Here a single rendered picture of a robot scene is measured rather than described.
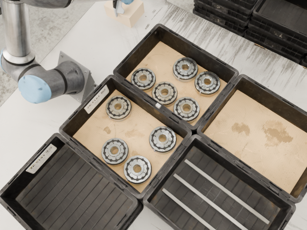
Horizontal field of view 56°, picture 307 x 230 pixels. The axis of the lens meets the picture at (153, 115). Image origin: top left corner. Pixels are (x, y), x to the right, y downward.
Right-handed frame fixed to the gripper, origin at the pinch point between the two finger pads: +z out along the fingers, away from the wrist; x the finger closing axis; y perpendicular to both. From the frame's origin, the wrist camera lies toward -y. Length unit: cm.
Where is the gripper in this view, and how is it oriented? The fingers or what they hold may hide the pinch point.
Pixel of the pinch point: (124, 6)
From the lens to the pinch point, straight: 157.7
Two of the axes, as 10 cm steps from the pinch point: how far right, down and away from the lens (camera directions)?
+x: 5.6, -7.8, 2.7
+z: 0.6, 3.7, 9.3
